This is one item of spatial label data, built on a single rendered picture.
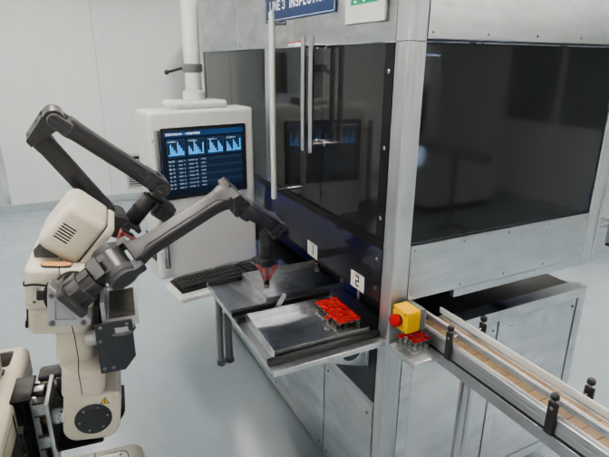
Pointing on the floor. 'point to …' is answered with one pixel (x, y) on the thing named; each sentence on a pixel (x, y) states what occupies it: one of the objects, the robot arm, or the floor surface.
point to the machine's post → (399, 210)
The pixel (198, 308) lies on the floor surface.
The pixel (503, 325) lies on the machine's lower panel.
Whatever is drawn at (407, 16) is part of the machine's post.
